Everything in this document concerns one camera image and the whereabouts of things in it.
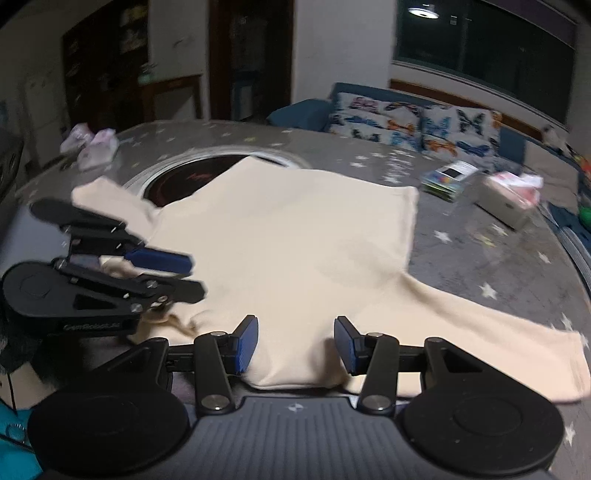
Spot pink tissue packet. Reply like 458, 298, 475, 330
60, 124, 95, 155
78, 128, 120, 171

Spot cream long-sleeve shirt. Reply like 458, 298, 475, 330
71, 157, 591, 404

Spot white tissue box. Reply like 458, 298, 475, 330
475, 171, 543, 230

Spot dark wooden door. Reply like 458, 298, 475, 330
209, 0, 294, 121

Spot butterfly print cushion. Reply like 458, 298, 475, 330
418, 105, 504, 163
329, 92, 424, 151

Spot white refrigerator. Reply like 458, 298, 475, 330
22, 75, 69, 168

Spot round black stove plate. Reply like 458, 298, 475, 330
122, 145, 310, 208

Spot dark window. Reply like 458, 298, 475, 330
392, 0, 579, 124

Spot grey star-print tablecloth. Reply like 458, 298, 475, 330
14, 119, 591, 467

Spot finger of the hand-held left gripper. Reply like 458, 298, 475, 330
30, 198, 195, 276
53, 257, 207, 320

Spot blue sofa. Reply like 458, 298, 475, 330
267, 82, 546, 164

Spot dark wooden cabinet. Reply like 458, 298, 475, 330
61, 0, 151, 132

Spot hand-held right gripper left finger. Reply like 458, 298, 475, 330
92, 315, 259, 414

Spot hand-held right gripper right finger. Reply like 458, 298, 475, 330
333, 316, 499, 412

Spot colourful flat box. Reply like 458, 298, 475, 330
420, 161, 481, 203

